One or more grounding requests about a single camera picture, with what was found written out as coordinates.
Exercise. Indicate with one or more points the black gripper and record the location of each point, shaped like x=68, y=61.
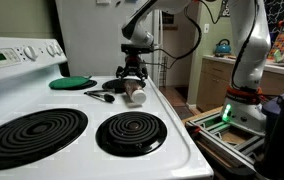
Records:
x=133, y=65

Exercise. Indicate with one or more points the spice jar white lid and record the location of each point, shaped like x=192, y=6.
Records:
x=135, y=91

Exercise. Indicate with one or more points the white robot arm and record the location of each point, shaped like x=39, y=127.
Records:
x=250, y=43

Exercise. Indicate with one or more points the black tripod stand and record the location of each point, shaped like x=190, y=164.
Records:
x=282, y=143

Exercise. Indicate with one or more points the large black coil burner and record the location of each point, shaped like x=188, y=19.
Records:
x=113, y=84
x=32, y=136

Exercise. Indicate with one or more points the black tipped kitchen utensil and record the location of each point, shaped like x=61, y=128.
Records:
x=109, y=98

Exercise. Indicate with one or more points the white refrigerator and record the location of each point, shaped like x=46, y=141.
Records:
x=92, y=40

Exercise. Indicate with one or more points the small dark fridge magnet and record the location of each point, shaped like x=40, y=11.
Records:
x=118, y=3

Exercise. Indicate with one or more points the blue fridge magnet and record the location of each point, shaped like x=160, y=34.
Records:
x=132, y=1

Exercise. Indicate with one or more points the white electric stove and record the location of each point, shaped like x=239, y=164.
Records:
x=65, y=100

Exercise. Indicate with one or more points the white paper note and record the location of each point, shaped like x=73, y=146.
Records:
x=103, y=1

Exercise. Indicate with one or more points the white stove knob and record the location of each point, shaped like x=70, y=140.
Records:
x=30, y=52
x=51, y=50
x=59, y=49

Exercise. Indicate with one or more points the wooden kitchen cabinet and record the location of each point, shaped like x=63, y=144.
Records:
x=215, y=83

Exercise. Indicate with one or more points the teal kettle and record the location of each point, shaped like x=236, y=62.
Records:
x=222, y=48

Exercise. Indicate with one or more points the dark blue container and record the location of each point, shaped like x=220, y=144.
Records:
x=272, y=113

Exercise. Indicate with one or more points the small green white item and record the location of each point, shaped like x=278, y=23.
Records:
x=282, y=56

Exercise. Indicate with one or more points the black white patterned curtain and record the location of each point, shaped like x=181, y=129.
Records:
x=278, y=10

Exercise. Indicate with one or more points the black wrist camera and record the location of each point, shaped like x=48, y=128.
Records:
x=137, y=48

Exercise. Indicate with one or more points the dark framed wall picture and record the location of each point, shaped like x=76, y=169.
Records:
x=169, y=20

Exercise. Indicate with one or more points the white wall switch plate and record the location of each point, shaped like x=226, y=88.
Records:
x=206, y=28

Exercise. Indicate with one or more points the aluminium extrusion frame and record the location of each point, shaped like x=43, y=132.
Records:
x=215, y=133

